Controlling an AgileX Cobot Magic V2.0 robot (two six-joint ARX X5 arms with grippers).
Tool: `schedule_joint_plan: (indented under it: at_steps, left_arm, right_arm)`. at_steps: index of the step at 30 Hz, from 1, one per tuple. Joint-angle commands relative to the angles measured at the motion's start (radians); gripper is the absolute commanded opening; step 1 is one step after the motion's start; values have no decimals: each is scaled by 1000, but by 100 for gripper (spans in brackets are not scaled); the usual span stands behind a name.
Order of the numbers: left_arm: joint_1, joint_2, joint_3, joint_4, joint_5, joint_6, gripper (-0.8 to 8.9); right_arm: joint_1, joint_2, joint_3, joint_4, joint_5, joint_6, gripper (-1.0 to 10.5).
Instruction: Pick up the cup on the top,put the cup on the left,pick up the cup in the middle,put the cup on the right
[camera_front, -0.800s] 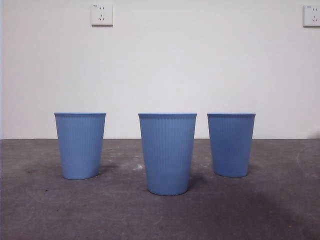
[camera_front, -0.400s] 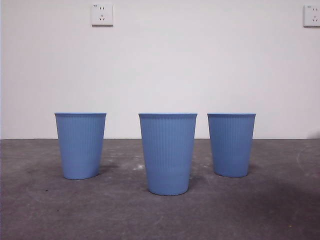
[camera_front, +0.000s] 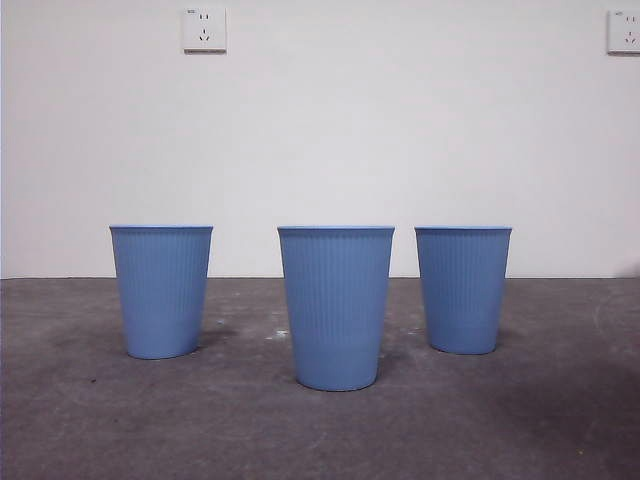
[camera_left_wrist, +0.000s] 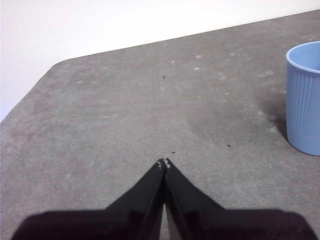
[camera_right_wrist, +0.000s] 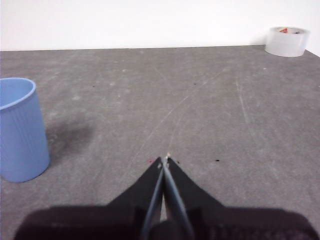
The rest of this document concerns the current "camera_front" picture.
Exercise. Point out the blue ribbed plastic cup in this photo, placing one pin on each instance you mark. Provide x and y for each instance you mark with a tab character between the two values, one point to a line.
336	310
161	290
463	290

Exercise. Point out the white wall socket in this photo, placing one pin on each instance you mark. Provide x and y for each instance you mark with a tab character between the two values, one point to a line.
204	30
625	31

